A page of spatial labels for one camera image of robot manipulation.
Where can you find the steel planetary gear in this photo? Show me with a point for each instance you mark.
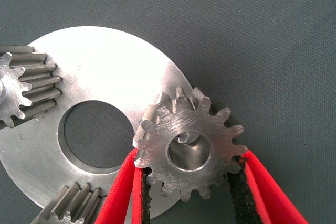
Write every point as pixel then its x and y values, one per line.
pixel 39 77
pixel 73 203
pixel 157 161

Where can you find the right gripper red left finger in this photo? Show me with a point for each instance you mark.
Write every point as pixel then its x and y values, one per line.
pixel 120 195

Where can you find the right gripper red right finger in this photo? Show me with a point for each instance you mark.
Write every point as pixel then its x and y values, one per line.
pixel 267 197

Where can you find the dark grey table cloth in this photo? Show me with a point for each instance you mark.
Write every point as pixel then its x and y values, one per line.
pixel 236 24

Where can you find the round metal carrier plate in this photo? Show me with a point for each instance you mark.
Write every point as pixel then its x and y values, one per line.
pixel 105 64

